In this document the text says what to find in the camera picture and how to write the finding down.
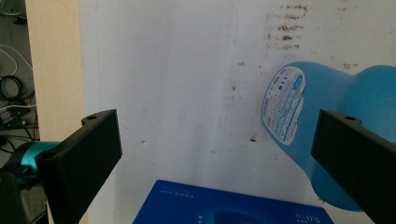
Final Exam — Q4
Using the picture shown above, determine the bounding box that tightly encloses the white cable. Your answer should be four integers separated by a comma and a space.
0, 44, 34, 77

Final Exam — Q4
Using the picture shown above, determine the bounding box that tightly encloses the teal and black stand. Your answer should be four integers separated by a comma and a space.
0, 141, 61, 224

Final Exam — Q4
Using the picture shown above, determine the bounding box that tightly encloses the black coiled cable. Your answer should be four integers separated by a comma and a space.
0, 75, 25, 101

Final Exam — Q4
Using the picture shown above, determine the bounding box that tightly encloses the white table mat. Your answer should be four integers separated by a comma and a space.
78, 0, 396, 224

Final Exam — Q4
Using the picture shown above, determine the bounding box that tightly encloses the bundle of cables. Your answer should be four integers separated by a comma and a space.
0, 98, 41, 143

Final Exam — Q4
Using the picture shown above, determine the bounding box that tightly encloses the blue plastic bottle with label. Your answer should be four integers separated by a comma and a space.
261, 61, 396, 213

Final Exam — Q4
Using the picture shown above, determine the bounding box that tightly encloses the dark blue flat box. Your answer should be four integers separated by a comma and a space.
132, 179, 336, 224

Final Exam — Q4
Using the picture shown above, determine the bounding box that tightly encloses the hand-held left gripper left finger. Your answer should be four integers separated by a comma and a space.
35, 108, 123, 224

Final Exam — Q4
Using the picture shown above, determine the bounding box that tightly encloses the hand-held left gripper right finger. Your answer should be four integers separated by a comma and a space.
310, 108, 396, 224

